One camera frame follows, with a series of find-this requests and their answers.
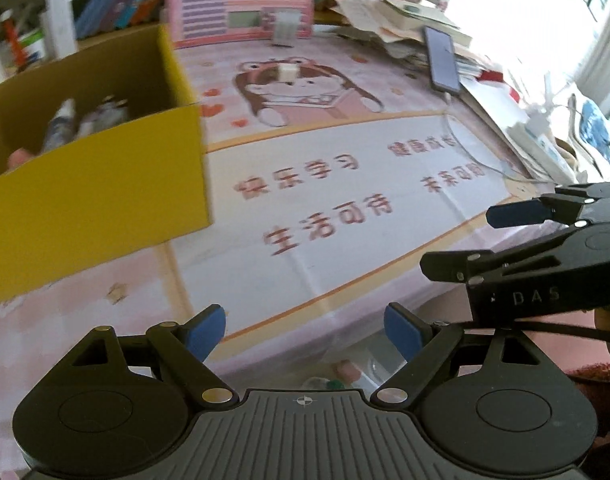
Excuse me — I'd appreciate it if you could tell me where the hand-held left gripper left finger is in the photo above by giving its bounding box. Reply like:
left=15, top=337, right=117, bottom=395
left=70, top=304, right=240, bottom=407

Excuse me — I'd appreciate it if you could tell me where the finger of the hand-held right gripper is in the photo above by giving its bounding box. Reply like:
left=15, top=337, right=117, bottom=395
left=486, top=181, right=610, bottom=230
left=420, top=226, right=586, bottom=286

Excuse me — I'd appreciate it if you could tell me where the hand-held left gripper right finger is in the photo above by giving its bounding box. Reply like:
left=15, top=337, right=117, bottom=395
left=372, top=302, right=538, bottom=407

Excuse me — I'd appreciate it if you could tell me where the yellow cardboard box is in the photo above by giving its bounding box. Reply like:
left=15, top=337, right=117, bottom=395
left=0, top=22, right=214, bottom=306

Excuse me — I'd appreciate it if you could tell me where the pink plush toy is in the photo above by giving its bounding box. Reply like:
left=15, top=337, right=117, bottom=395
left=7, top=148, right=36, bottom=171

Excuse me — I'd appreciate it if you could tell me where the white green container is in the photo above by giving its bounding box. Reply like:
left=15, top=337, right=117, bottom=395
left=15, top=29, right=48, bottom=67

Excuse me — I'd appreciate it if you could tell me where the white power strip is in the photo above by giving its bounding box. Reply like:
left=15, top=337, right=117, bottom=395
left=504, top=109, right=576, bottom=182

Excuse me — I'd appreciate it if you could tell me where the blue patterned cloth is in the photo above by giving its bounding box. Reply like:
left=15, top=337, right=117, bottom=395
left=579, top=99, right=610, bottom=162

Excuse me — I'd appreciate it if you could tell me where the pink cartoon table mat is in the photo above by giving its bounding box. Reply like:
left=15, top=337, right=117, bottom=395
left=0, top=30, right=560, bottom=471

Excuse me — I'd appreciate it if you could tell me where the dark blue smartphone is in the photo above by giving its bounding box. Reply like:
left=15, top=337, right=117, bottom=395
left=422, top=25, right=462, bottom=96

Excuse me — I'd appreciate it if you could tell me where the pile of papers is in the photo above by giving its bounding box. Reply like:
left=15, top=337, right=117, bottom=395
left=329, top=0, right=488, bottom=63

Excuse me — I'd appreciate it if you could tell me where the white tube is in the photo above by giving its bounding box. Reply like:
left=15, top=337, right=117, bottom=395
left=41, top=98, right=78, bottom=154

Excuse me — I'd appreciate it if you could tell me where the small grey block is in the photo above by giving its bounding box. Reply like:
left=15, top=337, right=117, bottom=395
left=270, top=11, right=302, bottom=49

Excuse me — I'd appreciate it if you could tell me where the red marker pen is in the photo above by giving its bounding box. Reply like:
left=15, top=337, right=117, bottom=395
left=0, top=9, right=28, bottom=73

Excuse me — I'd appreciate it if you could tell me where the white charging cable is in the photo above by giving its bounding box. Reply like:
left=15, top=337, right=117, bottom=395
left=441, top=92, right=542, bottom=182

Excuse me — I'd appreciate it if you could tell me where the white shelf post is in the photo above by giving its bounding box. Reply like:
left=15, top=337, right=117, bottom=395
left=41, top=0, right=80, bottom=62

